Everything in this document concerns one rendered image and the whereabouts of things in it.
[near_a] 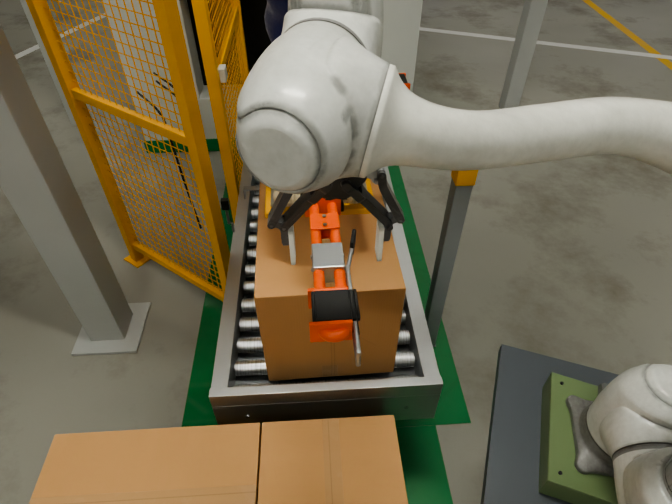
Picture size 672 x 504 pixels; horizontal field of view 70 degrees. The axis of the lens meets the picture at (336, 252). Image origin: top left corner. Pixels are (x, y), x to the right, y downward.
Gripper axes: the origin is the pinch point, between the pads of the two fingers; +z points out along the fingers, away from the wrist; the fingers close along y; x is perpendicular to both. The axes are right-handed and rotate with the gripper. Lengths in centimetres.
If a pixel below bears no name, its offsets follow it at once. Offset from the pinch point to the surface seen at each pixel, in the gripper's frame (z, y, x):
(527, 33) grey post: 73, -159, -302
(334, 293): 11.8, 0.2, -1.7
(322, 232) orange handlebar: 15.3, 1.6, -22.4
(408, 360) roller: 82, -26, -33
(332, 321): 11.8, 0.9, 4.5
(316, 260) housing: 12.6, 3.1, -11.1
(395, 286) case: 42, -18, -30
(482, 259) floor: 136, -91, -133
